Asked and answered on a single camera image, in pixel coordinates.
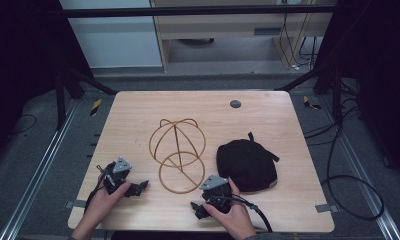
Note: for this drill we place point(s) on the white cabinet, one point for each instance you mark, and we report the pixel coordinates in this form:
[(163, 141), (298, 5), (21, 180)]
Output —
[(114, 36)]

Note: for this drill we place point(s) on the grey metal table bracket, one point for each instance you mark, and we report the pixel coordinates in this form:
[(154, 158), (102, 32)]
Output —
[(326, 208), (76, 204)]

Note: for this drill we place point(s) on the black cap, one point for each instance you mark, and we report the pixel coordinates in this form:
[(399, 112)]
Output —
[(246, 165)]

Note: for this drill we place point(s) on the person's left hand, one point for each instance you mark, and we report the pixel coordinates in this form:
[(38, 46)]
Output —
[(103, 205)]

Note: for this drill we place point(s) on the grey table grommet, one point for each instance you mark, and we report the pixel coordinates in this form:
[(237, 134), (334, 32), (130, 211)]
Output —
[(235, 104)]

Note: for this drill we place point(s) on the person's right hand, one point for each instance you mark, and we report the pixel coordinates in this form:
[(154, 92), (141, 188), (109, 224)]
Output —
[(233, 218)]

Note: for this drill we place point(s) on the black metal frame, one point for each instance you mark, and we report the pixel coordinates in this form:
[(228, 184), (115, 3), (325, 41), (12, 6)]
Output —
[(188, 11)]

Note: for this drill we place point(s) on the metal floor rail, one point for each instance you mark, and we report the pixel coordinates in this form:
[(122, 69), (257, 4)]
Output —
[(31, 180), (364, 180)]

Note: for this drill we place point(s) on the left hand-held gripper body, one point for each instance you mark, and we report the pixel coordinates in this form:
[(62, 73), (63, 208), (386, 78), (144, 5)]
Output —
[(116, 176)]

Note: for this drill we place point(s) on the light wooden desk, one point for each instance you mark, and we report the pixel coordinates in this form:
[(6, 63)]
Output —
[(221, 30)]

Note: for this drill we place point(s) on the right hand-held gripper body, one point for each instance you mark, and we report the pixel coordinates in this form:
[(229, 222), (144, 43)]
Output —
[(218, 193)]

